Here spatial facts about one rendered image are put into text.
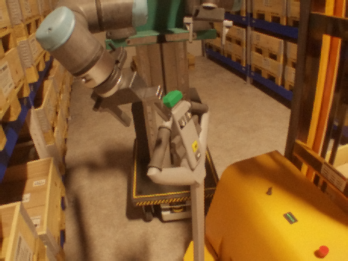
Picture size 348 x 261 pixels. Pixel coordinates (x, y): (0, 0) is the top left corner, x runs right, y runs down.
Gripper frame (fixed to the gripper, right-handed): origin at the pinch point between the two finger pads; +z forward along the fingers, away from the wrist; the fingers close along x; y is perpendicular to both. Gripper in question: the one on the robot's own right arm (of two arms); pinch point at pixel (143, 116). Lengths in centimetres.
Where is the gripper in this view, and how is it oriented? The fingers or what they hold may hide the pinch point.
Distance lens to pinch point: 71.3
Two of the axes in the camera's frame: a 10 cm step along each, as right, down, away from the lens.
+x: 8.4, -0.9, -5.3
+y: -2.1, 8.5, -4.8
